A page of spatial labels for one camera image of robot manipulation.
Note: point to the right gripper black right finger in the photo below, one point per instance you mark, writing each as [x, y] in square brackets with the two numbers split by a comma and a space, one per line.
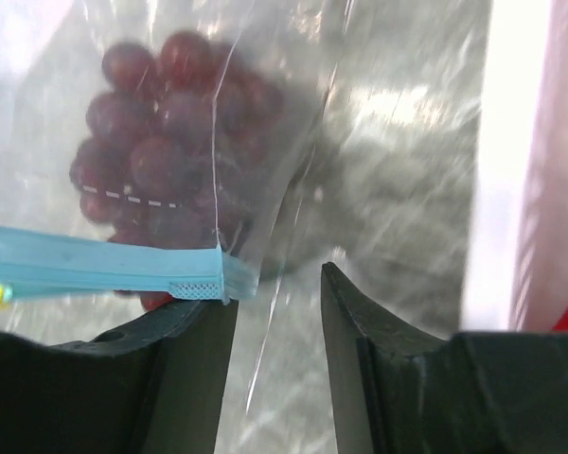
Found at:
[397, 389]

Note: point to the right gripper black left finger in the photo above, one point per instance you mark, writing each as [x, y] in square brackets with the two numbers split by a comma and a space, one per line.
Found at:
[153, 385]

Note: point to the white perforated plastic basket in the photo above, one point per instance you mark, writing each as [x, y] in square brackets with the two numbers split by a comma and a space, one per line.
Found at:
[516, 275]

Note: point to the clear zip top bag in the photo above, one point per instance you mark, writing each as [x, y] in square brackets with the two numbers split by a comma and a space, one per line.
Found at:
[385, 193]

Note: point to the red grape bunch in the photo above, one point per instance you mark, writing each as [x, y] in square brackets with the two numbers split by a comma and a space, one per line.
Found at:
[177, 164]

